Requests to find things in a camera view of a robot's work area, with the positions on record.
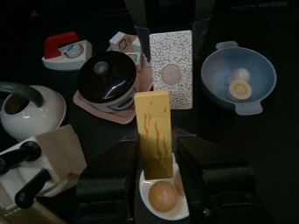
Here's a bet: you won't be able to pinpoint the small white bowl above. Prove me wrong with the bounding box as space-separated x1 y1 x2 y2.
138 153 193 221

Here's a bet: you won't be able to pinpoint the yellow wooden block orange streaks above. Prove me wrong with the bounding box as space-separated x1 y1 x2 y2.
134 89 175 180

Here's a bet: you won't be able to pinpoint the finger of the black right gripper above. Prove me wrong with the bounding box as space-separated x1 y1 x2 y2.
123 0 153 63
191 0 217 57

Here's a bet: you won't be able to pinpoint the wooden toy knife block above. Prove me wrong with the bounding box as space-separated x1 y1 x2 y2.
0 124 89 224

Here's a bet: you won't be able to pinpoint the white speckled rectangular block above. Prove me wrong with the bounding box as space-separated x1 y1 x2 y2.
149 29 195 110

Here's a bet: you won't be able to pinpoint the white toy iron red handle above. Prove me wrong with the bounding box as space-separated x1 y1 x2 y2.
42 31 94 72

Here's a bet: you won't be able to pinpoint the white egg piece yellow ring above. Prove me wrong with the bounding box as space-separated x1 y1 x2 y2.
227 67 254 102

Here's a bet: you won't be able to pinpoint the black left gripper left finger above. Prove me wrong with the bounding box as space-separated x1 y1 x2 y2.
75 127 141 224

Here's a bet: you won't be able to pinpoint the black handled toy knife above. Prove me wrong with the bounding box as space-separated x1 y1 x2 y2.
0 140 43 176
14 168 53 210

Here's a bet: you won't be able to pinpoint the black toy pot with lid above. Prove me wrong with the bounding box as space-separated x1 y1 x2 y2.
77 50 139 112

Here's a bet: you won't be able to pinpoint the light blue toy bowl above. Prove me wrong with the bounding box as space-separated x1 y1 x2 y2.
201 40 278 116

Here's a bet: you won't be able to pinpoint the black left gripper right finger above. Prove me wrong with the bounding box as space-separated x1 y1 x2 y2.
173 127 274 224

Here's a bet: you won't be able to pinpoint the white toy kettle grey handle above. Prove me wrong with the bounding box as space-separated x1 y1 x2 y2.
0 81 69 143

